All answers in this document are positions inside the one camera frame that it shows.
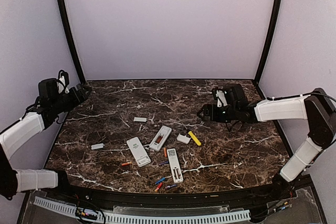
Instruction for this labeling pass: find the plain white slim remote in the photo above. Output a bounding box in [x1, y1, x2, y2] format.
[127, 137, 151, 167]

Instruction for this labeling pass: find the white battery cover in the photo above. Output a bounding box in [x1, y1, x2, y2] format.
[91, 143, 104, 150]
[176, 134, 191, 144]

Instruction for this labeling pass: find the black frame post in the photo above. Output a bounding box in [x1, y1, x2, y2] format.
[253, 0, 281, 86]
[57, 0, 86, 84]

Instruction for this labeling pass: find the grey battery cover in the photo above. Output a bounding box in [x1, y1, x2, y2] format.
[133, 117, 147, 123]

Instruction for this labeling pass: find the right black frame post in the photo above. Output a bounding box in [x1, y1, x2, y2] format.
[253, 0, 281, 86]

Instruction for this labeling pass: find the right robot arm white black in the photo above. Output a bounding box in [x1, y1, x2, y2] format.
[197, 84, 335, 200]

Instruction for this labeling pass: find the white button remote control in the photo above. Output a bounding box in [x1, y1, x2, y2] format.
[167, 148, 184, 183]

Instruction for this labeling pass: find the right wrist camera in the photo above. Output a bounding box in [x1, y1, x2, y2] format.
[212, 88, 227, 108]

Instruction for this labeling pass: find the white slotted cable duct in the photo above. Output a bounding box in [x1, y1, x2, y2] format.
[33, 196, 250, 224]

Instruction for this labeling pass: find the yellow handled screwdriver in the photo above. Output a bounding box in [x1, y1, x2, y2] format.
[187, 130, 202, 146]

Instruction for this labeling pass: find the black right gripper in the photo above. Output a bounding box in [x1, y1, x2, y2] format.
[198, 103, 239, 123]

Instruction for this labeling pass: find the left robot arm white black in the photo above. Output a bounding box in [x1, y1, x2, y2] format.
[1, 76, 92, 201]

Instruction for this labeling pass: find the red blue battery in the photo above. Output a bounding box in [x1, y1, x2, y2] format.
[155, 182, 163, 191]

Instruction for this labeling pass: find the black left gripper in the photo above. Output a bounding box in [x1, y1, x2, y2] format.
[51, 83, 92, 114]

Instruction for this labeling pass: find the left black frame post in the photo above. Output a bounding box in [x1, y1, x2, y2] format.
[57, 0, 86, 84]

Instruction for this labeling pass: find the white remote with barcode label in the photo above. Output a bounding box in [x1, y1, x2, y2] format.
[149, 126, 172, 152]

